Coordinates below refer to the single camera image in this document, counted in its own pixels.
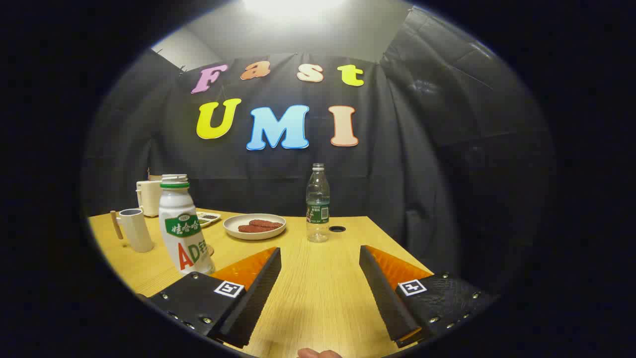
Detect white juice bottle green label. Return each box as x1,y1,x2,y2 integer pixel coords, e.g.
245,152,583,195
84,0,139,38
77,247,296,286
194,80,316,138
158,174,216,275

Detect black backdrop cloth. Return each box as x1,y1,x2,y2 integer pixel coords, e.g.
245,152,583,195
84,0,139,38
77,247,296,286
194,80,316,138
82,7,555,299

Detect cream toaster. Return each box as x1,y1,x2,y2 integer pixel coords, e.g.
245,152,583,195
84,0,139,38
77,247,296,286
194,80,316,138
136,180,162,218

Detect white round plate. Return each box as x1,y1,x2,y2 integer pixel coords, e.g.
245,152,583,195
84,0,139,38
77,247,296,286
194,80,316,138
223,213,287,241

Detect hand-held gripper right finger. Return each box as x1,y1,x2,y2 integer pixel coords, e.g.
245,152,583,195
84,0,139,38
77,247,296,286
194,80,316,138
359,245,499,349

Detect wooden table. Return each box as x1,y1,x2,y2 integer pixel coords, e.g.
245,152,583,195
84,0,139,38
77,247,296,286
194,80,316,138
87,209,433,358

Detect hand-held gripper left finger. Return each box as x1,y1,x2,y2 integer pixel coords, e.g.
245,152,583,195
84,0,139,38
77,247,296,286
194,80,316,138
147,247,282,350

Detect white cup wooden handle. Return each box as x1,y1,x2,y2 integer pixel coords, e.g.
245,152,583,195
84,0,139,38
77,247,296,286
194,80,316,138
110,208,155,253

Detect clear plastic water bottle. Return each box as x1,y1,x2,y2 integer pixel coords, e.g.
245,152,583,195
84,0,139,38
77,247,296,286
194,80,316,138
306,163,331,243

